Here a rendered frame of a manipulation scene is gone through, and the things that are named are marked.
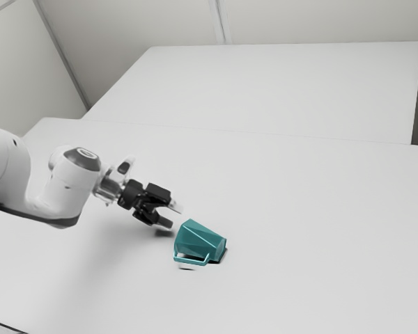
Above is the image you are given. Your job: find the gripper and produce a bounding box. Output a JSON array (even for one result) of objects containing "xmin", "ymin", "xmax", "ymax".
[{"xmin": 117, "ymin": 178, "xmax": 183, "ymax": 230}]

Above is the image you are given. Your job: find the teal faceted mug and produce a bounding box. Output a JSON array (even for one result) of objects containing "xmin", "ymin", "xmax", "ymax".
[{"xmin": 172, "ymin": 218, "xmax": 228, "ymax": 267}]

